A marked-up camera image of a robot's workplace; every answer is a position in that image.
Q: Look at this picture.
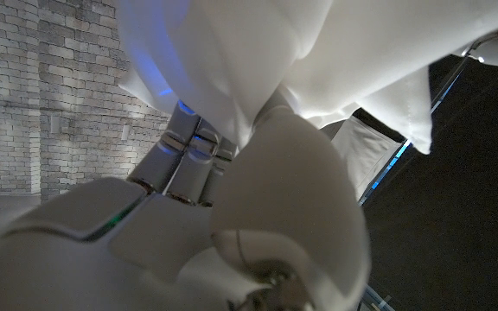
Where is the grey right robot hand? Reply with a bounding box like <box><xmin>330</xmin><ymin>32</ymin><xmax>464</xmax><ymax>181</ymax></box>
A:
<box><xmin>0</xmin><ymin>90</ymin><xmax>373</xmax><ymax>311</ymax></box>

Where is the white towel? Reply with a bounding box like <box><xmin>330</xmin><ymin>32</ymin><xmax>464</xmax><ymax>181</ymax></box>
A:
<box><xmin>114</xmin><ymin>0</ymin><xmax>498</xmax><ymax>202</ymax></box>

